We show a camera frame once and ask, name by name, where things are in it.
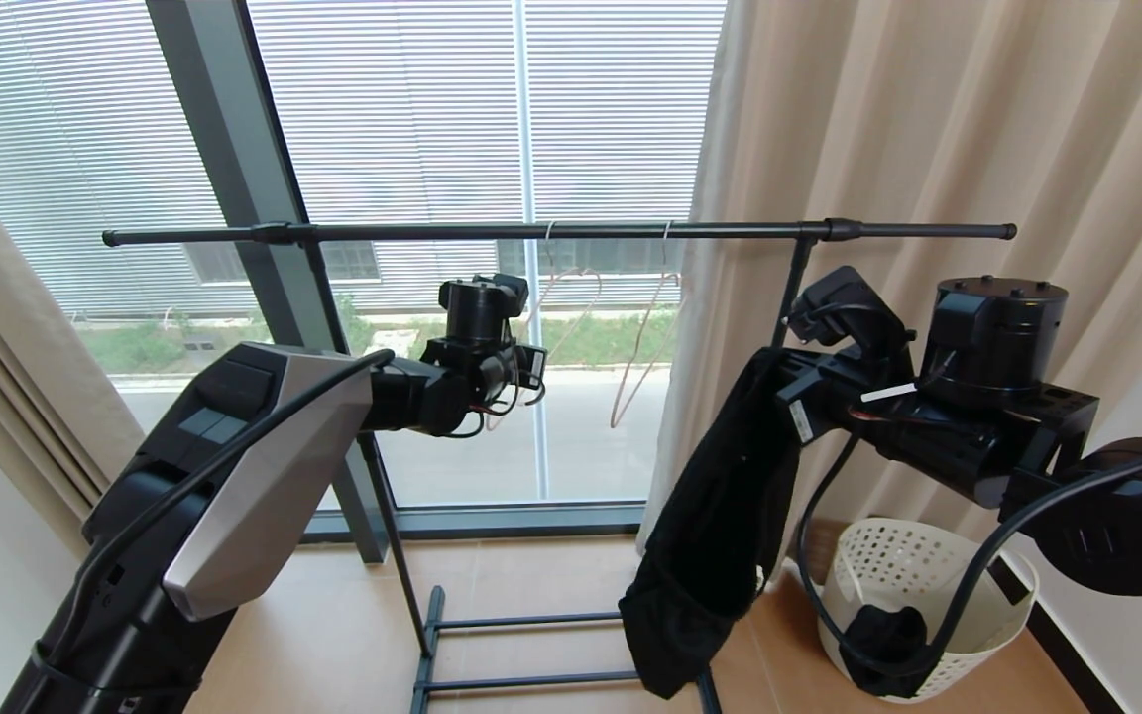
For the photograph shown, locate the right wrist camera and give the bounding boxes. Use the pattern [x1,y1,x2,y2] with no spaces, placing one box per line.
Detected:
[787,266,917,358]

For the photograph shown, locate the window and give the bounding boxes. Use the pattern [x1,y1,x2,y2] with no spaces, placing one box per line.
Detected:
[0,0,731,541]

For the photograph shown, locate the white laundry basket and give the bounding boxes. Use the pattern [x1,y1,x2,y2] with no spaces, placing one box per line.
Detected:
[814,516,1040,705]

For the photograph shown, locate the black clothes rack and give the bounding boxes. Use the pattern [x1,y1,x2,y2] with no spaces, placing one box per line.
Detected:
[101,218,1018,714]

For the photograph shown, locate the black cable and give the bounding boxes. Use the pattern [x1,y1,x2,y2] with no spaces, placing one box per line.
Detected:
[794,431,1142,681]
[31,347,399,685]

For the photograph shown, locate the pink clothes hanger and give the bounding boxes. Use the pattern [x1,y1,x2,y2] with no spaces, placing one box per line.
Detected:
[611,223,682,430]
[487,223,605,433]

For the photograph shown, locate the heap of black clothes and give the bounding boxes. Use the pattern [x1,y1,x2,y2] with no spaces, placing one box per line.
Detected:
[841,603,931,698]

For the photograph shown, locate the black shorts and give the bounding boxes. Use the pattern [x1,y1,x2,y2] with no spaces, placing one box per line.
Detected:
[619,347,803,701]

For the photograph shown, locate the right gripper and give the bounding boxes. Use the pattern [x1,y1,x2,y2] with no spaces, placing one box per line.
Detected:
[774,347,1014,509]

